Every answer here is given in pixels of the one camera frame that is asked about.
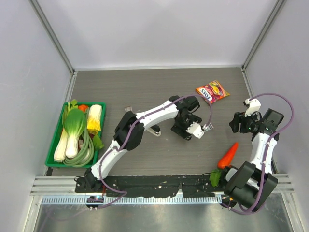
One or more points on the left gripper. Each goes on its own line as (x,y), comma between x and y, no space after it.
(177,128)

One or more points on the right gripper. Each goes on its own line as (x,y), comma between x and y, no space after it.
(239,118)

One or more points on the red white staple box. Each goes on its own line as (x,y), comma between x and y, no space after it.
(128,109)

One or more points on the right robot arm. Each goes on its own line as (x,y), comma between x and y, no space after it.
(252,183)

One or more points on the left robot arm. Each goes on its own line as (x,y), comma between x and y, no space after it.
(129,133)

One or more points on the orange toy carrot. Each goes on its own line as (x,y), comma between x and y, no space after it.
(226,160)

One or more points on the orange candy bag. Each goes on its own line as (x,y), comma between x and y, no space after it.
(213,91)

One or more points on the green toy leaf sprig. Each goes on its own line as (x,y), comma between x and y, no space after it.
(97,142)

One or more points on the yellow white toy cabbage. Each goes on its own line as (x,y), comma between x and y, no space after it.
(94,118)

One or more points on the small orange toy vegetable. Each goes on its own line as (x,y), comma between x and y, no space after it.
(83,107)

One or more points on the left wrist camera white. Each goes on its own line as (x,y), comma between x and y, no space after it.
(198,130)

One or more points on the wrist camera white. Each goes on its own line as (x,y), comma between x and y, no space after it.
(198,130)
(252,106)

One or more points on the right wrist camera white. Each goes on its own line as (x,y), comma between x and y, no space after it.
(252,106)

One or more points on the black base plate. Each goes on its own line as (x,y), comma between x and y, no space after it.
(157,186)

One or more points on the white slotted cable duct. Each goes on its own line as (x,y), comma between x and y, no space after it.
(88,200)

